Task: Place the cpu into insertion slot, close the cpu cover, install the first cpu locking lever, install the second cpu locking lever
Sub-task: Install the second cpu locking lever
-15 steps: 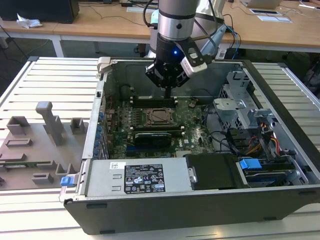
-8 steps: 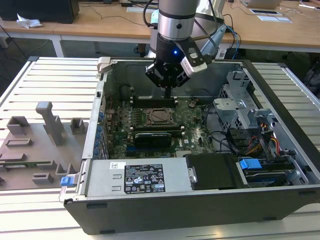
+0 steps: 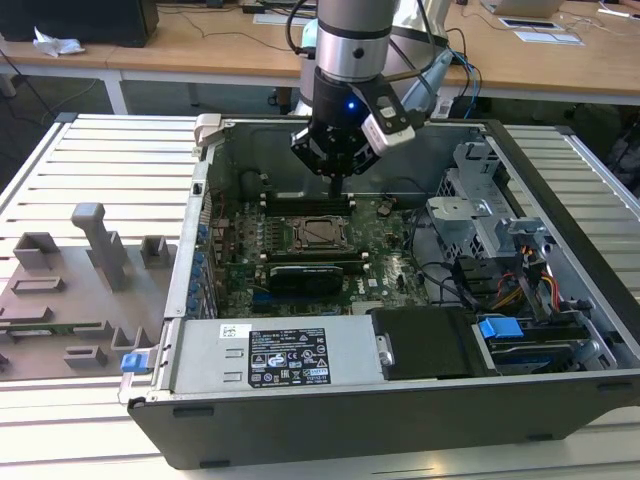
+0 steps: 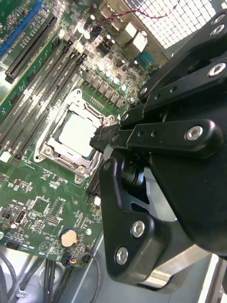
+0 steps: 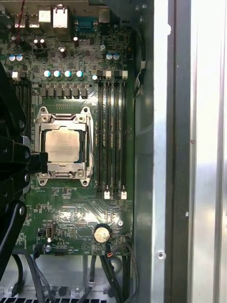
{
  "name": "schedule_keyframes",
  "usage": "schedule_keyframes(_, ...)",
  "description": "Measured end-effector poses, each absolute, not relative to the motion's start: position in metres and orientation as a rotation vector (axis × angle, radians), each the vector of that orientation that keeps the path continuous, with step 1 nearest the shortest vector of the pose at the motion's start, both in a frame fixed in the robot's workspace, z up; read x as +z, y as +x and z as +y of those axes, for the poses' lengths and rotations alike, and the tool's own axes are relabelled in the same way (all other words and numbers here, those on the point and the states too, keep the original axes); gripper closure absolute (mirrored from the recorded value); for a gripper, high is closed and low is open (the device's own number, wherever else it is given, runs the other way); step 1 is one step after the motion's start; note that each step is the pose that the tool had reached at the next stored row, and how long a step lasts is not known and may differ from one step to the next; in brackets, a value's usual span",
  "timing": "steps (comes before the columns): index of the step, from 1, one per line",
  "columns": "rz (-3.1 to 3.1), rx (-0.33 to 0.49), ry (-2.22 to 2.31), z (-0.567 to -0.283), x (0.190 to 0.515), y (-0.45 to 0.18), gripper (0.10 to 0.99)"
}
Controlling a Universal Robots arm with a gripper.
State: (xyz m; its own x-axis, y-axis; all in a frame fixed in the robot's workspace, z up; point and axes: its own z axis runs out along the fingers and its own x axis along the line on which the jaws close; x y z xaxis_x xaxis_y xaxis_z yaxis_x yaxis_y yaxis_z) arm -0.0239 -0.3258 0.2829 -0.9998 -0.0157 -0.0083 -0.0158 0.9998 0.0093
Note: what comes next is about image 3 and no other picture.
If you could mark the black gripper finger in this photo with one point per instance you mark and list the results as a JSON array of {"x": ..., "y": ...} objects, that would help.
[
  {"x": 362, "y": 157},
  {"x": 310, "y": 150}
]

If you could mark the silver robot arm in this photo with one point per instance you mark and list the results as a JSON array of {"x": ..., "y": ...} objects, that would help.
[{"x": 352, "y": 30}]

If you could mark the CPU socket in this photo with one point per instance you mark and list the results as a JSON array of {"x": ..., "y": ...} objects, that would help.
[{"x": 294, "y": 247}]

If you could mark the blue expansion slot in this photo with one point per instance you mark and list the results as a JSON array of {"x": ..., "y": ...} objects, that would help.
[{"x": 263, "y": 300}]

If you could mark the round coin cell battery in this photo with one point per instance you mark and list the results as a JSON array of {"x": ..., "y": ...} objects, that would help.
[{"x": 384, "y": 208}]

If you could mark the white box under desk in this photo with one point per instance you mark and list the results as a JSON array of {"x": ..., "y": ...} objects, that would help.
[{"x": 442, "y": 107}]

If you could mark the green motherboard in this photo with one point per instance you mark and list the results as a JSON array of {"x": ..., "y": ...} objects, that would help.
[{"x": 390, "y": 250}]

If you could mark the metal drive cage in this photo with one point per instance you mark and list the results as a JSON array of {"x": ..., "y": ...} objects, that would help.
[{"x": 465, "y": 215}]

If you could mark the wooden desk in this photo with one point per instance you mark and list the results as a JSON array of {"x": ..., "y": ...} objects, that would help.
[
  {"x": 225, "y": 55},
  {"x": 50, "y": 65}
]

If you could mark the black power adapter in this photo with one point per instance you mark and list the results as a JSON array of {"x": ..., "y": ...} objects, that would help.
[{"x": 253, "y": 8}]

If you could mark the black graphics card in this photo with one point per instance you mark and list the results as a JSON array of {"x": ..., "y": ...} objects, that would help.
[{"x": 305, "y": 280}]

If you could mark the black plastic shroud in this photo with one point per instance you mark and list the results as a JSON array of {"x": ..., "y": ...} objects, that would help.
[{"x": 425, "y": 340}]

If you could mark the silver laptop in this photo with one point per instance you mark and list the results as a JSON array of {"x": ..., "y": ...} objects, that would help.
[{"x": 520, "y": 6}]

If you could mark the silver power supply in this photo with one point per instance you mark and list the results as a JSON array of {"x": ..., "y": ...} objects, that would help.
[{"x": 200, "y": 340}]

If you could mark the hard disk in blue carrier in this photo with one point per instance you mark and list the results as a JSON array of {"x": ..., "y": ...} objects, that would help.
[{"x": 500, "y": 330}]

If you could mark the grey parts rack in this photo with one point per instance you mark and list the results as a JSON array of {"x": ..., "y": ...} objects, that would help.
[{"x": 100, "y": 260}]

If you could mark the dark office chair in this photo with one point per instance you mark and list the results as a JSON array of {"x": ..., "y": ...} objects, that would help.
[{"x": 627, "y": 160}]

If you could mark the black PC case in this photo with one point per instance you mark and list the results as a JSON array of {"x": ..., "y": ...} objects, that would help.
[{"x": 350, "y": 425}]

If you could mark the black computer box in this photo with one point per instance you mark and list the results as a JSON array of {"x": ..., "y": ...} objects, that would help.
[{"x": 75, "y": 20}]

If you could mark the crumpled white paper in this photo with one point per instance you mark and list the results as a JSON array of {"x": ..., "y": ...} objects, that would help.
[{"x": 57, "y": 44}]

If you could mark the blue case latch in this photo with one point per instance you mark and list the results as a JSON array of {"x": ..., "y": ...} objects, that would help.
[{"x": 132, "y": 362}]

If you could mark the green RAM stick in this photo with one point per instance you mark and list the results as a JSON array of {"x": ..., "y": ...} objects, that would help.
[{"x": 50, "y": 330}]

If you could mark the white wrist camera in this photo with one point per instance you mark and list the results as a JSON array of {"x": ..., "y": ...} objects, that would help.
[{"x": 387, "y": 135}]

